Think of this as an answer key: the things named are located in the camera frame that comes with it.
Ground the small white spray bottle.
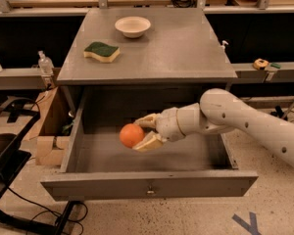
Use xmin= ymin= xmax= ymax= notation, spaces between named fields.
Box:
xmin=220 ymin=40 xmax=228 ymax=52

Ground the orange fruit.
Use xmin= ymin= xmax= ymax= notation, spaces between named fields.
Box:
xmin=120 ymin=123 xmax=145 ymax=148

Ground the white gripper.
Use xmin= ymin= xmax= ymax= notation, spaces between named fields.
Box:
xmin=133 ymin=108 xmax=184 ymax=152

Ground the metal drawer knob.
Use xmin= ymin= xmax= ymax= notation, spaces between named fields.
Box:
xmin=146 ymin=185 xmax=155 ymax=196

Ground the white paper bowl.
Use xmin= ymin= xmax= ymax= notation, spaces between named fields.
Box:
xmin=115 ymin=17 xmax=151 ymax=38

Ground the green and yellow sponge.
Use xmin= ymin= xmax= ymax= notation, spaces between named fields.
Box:
xmin=83 ymin=42 xmax=121 ymax=63

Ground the grey open top drawer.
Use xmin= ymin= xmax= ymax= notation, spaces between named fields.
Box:
xmin=41 ymin=86 xmax=258 ymax=201

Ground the black metal stand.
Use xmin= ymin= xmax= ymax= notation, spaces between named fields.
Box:
xmin=0 ymin=97 xmax=75 ymax=235

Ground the clear plastic bottle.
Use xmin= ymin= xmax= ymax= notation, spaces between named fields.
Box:
xmin=38 ymin=51 xmax=54 ymax=75

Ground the black floor cable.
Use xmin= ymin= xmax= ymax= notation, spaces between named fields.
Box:
xmin=7 ymin=186 xmax=89 ymax=235

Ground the grey wooden cabinet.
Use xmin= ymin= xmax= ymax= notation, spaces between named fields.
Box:
xmin=57 ymin=7 xmax=236 ymax=112

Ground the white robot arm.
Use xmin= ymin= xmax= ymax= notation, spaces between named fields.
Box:
xmin=133 ymin=88 xmax=294 ymax=167

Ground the cardboard box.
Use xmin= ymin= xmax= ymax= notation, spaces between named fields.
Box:
xmin=24 ymin=87 xmax=72 ymax=166

